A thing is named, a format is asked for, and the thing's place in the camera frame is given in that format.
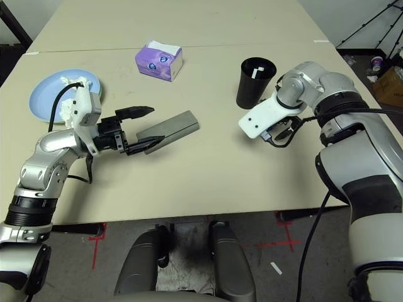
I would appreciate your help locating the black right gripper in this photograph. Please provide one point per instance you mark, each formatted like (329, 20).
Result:
(283, 124)

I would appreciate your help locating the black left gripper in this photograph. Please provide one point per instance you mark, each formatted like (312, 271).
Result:
(110, 135)

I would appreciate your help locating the grey glasses case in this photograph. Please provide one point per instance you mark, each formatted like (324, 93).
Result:
(179, 126)

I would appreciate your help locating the white marker with black cap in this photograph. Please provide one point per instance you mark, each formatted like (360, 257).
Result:
(260, 68)

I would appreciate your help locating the blue plastic plate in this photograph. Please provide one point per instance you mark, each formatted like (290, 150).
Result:
(44, 97)

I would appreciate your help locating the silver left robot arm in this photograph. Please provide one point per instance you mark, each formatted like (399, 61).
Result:
(47, 157)

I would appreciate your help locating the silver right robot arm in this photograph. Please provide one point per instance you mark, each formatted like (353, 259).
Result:
(346, 132)

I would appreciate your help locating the green plastic plate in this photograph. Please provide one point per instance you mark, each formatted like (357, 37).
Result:
(101, 91)

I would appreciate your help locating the black plastic cup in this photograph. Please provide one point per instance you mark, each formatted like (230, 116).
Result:
(250, 91)

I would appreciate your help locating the purple tissue box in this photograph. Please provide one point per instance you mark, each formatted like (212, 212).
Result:
(154, 63)

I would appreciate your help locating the brown cardboard box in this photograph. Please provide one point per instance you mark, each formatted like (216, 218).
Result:
(390, 88)

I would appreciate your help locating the small purple cup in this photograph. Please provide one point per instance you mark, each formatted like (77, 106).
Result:
(376, 63)

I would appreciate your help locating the white tape strip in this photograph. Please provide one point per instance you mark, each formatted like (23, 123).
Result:
(276, 268)

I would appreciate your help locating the grey robot left leg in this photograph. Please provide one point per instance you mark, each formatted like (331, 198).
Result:
(141, 264)

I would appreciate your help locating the grey robot leg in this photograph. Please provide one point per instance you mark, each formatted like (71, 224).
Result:
(231, 264)
(141, 264)

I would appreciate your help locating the black tripod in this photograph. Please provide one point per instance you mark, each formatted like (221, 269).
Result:
(368, 25)

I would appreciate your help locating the grey robot right leg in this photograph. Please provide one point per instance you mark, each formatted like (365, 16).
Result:
(231, 264)

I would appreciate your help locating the black foam floor mat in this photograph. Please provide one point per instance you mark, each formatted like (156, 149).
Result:
(9, 63)

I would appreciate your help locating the black framed side table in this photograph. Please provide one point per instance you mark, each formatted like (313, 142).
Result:
(15, 22)

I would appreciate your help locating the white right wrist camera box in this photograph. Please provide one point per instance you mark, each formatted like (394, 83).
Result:
(267, 114)

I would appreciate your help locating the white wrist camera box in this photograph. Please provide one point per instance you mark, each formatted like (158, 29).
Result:
(267, 114)
(85, 113)

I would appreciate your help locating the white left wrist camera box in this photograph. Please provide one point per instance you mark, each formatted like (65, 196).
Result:
(85, 113)

